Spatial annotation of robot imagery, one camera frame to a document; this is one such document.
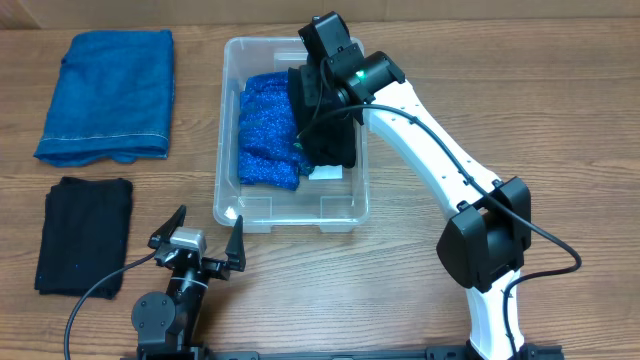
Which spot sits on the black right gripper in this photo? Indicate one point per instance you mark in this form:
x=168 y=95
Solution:
x=325 y=140

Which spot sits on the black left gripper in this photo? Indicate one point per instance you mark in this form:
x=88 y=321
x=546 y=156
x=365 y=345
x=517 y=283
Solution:
x=235 y=252

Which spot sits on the black cloth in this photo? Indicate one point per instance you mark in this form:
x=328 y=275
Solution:
x=84 y=237
x=328 y=142

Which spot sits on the blue green glitter cloth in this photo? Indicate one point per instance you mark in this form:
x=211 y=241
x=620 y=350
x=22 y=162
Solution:
x=268 y=149

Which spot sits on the blue denim cloth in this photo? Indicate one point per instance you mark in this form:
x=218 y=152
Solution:
x=113 y=99

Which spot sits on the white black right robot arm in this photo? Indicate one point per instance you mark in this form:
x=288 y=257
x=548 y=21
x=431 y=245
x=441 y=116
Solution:
x=483 y=243

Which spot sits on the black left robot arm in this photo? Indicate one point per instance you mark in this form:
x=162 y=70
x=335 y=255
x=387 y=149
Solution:
x=166 y=321

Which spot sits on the white paper label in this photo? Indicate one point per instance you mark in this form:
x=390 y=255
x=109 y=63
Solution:
x=326 y=173

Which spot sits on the clear plastic storage bin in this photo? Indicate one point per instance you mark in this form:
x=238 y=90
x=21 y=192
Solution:
x=332 y=205

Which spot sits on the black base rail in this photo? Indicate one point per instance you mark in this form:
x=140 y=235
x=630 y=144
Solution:
x=448 y=352

